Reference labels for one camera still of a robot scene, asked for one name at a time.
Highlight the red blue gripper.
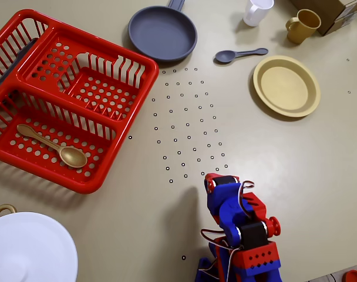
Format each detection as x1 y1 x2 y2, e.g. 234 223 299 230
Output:
204 173 244 224

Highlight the yellow plastic plate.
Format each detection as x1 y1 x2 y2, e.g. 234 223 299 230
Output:
252 55 322 119

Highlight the gray plastic spoon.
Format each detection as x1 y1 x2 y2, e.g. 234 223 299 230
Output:
214 48 269 65

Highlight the golden plastic spoon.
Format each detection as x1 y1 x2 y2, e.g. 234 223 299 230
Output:
16 123 89 169

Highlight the red plastic dish rack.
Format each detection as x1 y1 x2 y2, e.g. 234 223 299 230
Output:
0 8 160 195

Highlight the gray plastic frying pan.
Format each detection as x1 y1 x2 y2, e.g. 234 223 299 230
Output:
127 0 198 64

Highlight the white plastic mug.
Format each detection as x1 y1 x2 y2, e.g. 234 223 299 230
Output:
242 0 275 28

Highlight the yellow plastic mug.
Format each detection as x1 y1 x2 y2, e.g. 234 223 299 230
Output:
285 8 322 45

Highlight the white pot lid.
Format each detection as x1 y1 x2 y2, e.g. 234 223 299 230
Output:
0 211 79 282

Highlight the brown cardboard box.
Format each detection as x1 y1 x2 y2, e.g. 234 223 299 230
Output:
287 0 357 37

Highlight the red white servo cable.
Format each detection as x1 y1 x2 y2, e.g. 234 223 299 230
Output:
200 228 241 282
238 180 255 210

